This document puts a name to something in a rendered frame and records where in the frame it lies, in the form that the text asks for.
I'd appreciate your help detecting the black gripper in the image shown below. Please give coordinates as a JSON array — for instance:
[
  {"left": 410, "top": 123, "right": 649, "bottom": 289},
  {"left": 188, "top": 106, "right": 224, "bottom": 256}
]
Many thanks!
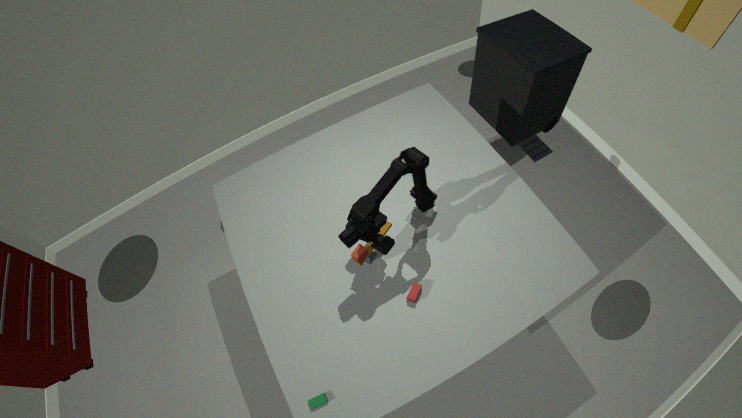
[{"left": 360, "top": 223, "right": 395, "bottom": 255}]

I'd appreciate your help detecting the green rectangular block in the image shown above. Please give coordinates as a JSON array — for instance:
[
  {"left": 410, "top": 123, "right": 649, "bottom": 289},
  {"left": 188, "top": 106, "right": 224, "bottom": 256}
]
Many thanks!
[{"left": 308, "top": 393, "right": 328, "bottom": 409}]

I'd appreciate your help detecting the red block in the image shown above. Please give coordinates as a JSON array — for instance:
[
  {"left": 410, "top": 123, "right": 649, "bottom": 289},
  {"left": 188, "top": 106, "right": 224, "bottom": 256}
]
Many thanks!
[{"left": 406, "top": 283, "right": 422, "bottom": 303}]

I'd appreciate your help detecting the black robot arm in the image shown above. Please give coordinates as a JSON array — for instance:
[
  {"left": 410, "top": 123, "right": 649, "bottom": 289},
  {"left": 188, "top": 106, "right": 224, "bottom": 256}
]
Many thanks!
[{"left": 338, "top": 147, "right": 437, "bottom": 249}]

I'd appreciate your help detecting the orange bar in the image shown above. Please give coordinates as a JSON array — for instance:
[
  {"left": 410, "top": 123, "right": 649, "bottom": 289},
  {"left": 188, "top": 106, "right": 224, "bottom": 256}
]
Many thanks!
[{"left": 351, "top": 221, "right": 392, "bottom": 266}]

